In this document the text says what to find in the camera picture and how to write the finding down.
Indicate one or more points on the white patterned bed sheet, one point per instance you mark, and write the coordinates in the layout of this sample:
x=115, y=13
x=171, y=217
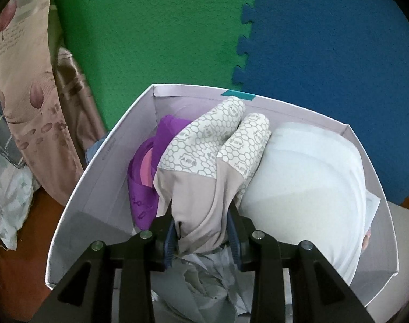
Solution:
x=9, y=202

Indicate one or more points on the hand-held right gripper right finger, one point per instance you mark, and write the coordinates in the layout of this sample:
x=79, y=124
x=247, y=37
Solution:
x=234, y=242

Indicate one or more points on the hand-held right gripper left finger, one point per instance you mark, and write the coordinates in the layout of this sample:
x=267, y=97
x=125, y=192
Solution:
x=169, y=242

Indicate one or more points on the pink beige blanket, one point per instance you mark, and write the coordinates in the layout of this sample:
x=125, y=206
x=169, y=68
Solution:
x=26, y=101

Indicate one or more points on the purple underwear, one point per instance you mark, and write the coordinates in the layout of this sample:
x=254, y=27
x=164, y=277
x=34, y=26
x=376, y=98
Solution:
x=140, y=188

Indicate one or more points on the grey plastic box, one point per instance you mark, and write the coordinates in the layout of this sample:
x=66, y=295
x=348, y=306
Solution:
x=406, y=228

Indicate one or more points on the beige honeycomb print underwear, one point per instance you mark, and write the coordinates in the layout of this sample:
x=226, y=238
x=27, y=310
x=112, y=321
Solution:
x=197, y=188

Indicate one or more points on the white cardboard box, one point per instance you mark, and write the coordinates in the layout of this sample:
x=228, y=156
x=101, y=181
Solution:
x=90, y=188

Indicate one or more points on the blue foam mat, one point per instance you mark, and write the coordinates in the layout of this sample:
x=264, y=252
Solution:
x=325, y=40

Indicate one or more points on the brown satin cloth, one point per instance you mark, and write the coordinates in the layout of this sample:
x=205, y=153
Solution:
x=76, y=101

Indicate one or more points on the large white underwear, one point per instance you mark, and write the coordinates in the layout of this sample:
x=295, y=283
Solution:
x=308, y=188

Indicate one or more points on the grey plaid blanket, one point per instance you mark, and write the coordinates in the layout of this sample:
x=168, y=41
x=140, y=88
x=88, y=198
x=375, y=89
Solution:
x=2, y=131

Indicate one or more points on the pale grey underwear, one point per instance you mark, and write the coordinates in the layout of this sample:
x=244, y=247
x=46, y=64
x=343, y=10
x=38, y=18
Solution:
x=204, y=276

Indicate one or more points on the blue cloth cover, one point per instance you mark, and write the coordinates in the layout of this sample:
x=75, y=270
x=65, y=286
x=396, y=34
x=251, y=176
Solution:
x=91, y=151

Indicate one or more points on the green foam mat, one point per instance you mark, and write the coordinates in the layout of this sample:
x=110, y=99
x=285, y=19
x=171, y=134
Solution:
x=140, y=33

